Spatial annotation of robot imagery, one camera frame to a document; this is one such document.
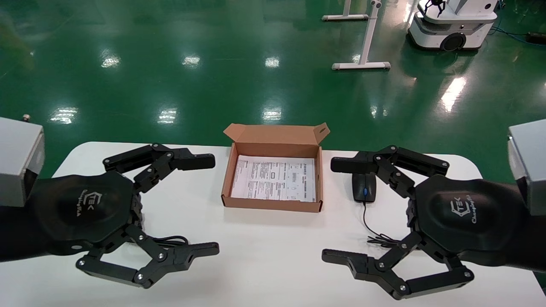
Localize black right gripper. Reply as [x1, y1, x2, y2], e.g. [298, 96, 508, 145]
[322, 145, 526, 300]

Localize brown cardboard box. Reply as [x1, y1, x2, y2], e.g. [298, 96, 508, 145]
[221, 123, 331, 213]

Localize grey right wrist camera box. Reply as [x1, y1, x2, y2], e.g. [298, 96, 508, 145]
[507, 119, 546, 216]

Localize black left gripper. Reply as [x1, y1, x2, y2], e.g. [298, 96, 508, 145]
[28, 143, 220, 289]

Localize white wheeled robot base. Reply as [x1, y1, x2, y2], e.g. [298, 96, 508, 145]
[407, 0, 500, 52]

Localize white stand with short foot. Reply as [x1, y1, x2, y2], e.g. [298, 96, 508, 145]
[322, 0, 369, 21]

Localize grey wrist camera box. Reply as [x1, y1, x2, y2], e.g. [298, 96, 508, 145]
[507, 119, 546, 216]
[0, 117, 46, 208]

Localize white metal stand legs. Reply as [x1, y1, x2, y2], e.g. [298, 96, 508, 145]
[332, 0, 391, 71]

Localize blue floor cable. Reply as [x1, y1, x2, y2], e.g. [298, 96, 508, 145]
[491, 23, 531, 43]

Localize black gripper of white robot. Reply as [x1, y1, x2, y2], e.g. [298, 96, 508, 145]
[426, 0, 447, 18]

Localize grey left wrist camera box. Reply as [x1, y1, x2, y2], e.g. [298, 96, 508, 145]
[0, 117, 46, 208]

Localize black computer mouse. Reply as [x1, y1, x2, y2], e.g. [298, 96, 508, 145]
[352, 172, 378, 203]

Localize printed white paper sheet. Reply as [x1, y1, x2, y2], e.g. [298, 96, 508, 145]
[231, 155, 317, 203]

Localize thin black mouse cable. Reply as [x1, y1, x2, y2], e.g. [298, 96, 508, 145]
[362, 201, 402, 248]

